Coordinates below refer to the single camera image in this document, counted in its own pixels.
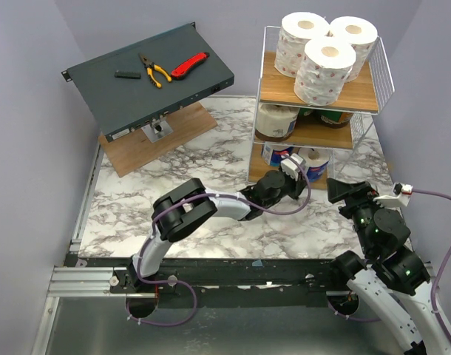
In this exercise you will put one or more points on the short floral paper roll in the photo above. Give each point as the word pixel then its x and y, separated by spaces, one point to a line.
pixel 325 66

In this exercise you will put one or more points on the blue Tempo roll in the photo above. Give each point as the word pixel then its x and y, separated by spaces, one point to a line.
pixel 272 153
pixel 316 162

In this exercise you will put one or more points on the green roll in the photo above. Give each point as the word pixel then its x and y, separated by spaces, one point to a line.
pixel 304 112
pixel 333 119

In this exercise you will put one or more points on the large floral paper roll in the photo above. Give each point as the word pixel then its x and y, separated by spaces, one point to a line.
pixel 361 36

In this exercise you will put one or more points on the white wire wooden shelf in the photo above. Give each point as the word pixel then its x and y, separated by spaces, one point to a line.
pixel 366 95

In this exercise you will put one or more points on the black aluminium mounting rail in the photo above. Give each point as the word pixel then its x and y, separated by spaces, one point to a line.
pixel 213 283

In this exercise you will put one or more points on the grey metal stand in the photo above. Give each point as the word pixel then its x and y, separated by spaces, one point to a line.
pixel 157 129

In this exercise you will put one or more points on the dark grey rack panel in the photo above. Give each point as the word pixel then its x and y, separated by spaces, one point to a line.
pixel 121 106

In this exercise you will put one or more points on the small black connector block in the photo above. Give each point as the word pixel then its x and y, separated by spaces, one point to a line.
pixel 127 75

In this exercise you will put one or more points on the red black utility knife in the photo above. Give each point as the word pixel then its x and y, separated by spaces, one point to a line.
pixel 183 70

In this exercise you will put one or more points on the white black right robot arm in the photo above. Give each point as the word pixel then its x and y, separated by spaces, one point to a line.
pixel 390 278

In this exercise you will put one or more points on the beige brown paper roll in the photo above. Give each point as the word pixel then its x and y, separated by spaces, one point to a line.
pixel 275 122

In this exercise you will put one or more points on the yellow handled pliers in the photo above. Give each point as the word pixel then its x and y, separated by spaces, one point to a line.
pixel 151 67

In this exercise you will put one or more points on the small floral paper roll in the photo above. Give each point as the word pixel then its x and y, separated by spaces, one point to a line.
pixel 296 30

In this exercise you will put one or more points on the wooden base board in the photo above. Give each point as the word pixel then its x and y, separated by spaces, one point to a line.
pixel 135 149

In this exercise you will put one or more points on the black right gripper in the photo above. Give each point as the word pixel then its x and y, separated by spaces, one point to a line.
pixel 353 200

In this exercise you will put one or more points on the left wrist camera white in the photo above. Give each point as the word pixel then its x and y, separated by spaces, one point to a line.
pixel 293 166

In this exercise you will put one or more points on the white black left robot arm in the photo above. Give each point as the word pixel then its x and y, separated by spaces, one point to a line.
pixel 183 210

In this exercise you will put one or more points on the green roll front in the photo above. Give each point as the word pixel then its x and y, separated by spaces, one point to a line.
pixel 333 119

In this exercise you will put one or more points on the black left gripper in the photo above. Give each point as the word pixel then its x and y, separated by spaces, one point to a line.
pixel 298 186

